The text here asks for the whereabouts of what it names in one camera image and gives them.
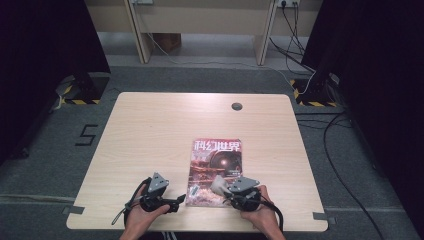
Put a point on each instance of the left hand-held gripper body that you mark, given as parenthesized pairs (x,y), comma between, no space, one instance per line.
(156,186)

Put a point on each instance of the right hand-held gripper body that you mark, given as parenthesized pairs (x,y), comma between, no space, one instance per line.
(245,185)

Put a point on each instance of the white waffle cloth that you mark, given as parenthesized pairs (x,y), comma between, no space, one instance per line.
(219,186)

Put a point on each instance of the magazine with reddish cover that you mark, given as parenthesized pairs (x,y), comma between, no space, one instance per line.
(213,160)

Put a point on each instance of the person's left hand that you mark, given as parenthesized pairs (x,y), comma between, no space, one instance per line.
(140,220)

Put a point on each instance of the person's right hand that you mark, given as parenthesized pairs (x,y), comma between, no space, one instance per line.
(263,216)

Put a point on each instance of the grey floor tape piece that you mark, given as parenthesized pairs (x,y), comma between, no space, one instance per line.
(75,210)
(323,216)

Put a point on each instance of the stand base with hazard tape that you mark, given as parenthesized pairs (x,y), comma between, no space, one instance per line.
(316,96)
(90,90)

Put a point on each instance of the brown cardboard box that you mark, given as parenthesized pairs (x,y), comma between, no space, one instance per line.
(168,41)

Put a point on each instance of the black curtain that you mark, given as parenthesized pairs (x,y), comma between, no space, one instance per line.
(40,50)
(383,83)

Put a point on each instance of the white wall socket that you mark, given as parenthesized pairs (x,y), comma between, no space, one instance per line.
(288,2)

